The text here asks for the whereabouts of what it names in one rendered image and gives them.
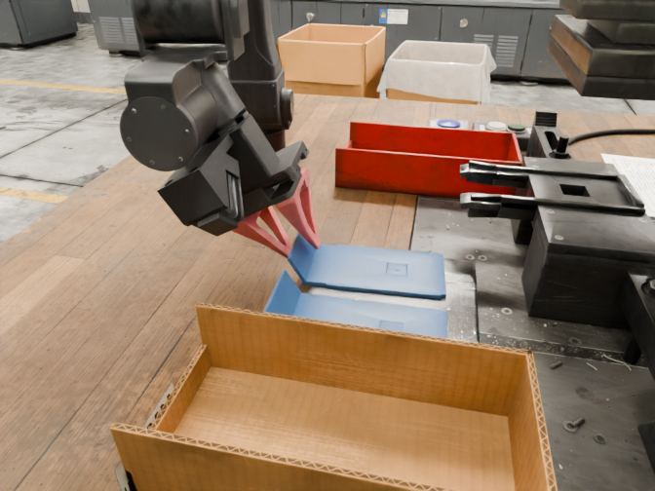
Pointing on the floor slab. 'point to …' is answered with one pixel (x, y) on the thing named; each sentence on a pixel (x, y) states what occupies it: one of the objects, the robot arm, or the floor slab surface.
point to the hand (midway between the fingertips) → (301, 245)
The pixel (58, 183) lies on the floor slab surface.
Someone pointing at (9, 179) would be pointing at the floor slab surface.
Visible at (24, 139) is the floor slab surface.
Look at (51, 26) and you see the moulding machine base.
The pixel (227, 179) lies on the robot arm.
